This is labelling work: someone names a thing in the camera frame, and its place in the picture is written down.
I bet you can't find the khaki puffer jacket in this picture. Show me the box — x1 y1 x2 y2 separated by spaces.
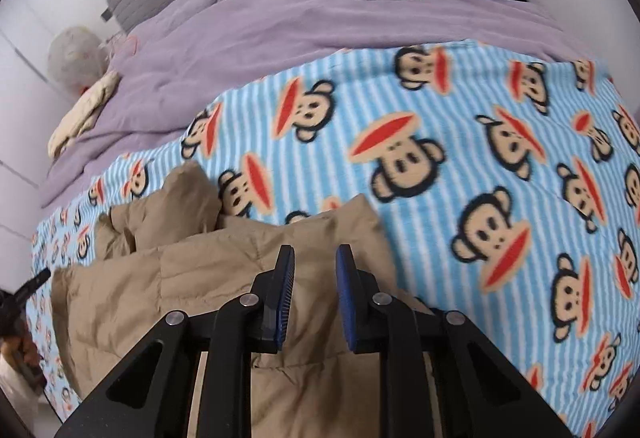
50 160 444 438

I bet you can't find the left hand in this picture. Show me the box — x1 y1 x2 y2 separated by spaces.
1 333 47 395

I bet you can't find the cream folded jacket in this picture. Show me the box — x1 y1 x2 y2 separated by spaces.
47 70 120 159

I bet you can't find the blue striped monkey blanket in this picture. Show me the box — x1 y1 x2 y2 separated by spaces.
32 40 639 437

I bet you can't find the purple duvet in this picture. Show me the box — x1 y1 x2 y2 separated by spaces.
39 0 592 210

